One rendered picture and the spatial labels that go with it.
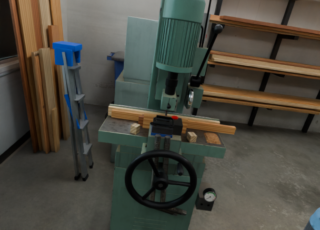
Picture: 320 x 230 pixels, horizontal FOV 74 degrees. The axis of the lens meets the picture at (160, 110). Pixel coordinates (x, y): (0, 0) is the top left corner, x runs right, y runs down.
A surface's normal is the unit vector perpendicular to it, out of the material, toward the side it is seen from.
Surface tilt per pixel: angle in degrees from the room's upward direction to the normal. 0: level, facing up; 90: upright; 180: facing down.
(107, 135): 90
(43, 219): 0
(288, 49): 90
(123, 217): 90
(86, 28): 90
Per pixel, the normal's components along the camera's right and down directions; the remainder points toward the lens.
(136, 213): -0.03, 0.37
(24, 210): 0.15, -0.92
